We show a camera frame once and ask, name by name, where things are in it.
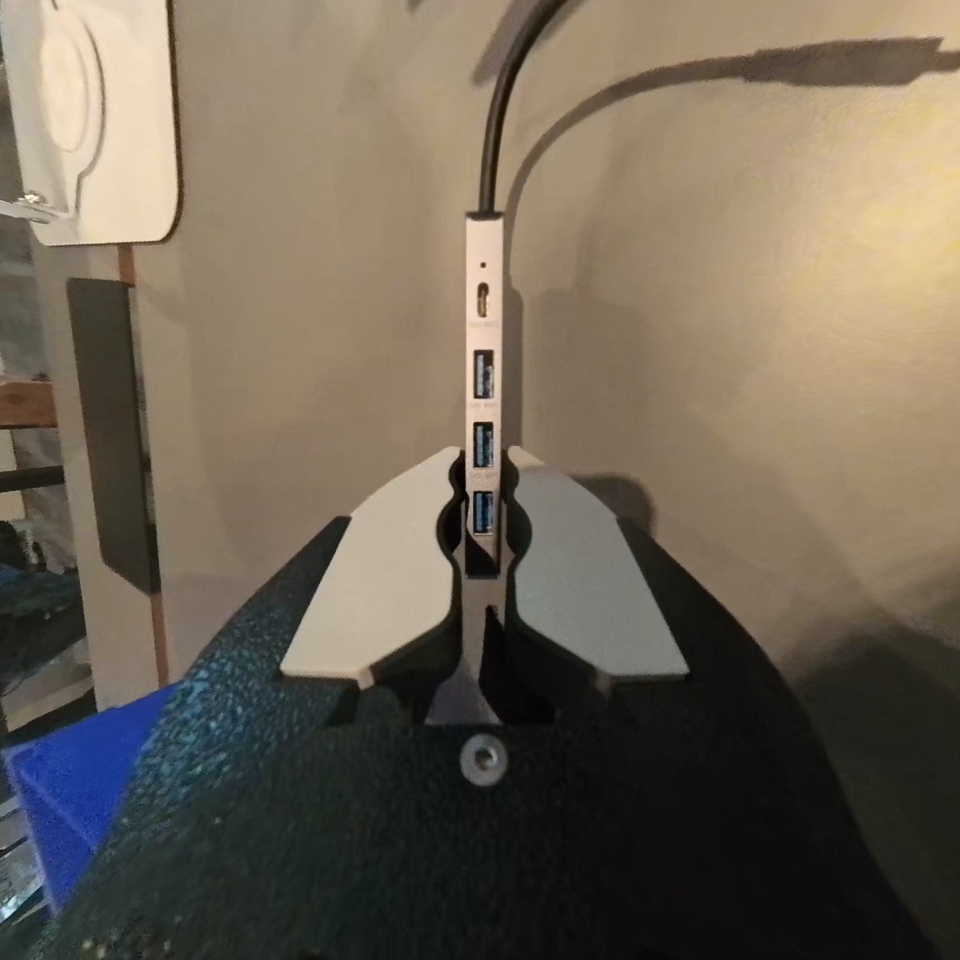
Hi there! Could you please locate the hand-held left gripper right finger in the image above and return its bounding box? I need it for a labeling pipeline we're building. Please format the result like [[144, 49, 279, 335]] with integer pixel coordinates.
[[501, 445, 690, 695]]

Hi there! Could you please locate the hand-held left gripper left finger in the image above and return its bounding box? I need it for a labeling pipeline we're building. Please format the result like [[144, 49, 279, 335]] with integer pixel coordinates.
[[279, 446, 470, 695]]

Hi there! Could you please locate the grey usb hub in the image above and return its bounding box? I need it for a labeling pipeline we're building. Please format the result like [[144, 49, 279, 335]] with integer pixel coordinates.
[[464, 211, 509, 580]]

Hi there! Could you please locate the blue plastic bin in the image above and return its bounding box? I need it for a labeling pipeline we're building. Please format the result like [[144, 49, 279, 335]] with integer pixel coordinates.
[[0, 680, 183, 914]]

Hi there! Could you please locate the black hub cable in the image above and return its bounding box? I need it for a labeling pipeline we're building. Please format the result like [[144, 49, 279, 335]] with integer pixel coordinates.
[[472, 0, 594, 220]]

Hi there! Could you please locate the black table plate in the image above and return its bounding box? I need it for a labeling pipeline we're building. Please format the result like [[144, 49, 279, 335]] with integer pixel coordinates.
[[66, 276, 163, 598]]

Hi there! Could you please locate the white acrylic sheet stand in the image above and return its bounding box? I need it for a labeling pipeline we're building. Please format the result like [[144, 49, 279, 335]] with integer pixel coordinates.
[[0, 0, 184, 248]]

